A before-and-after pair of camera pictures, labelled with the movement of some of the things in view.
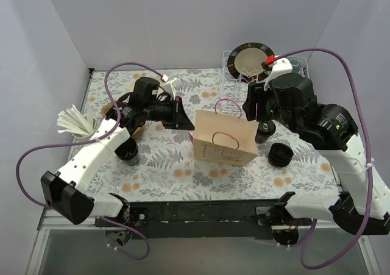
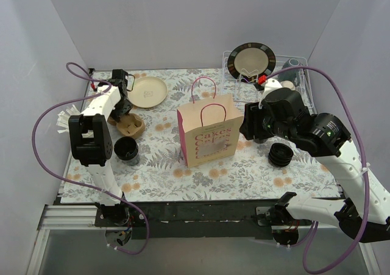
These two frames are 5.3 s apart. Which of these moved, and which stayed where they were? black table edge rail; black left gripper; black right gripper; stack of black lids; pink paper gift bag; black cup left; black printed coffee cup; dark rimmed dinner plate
Moved: black left gripper; pink paper gift bag; black right gripper
Stayed: black table edge rail; stack of black lids; dark rimmed dinner plate; black cup left; black printed coffee cup
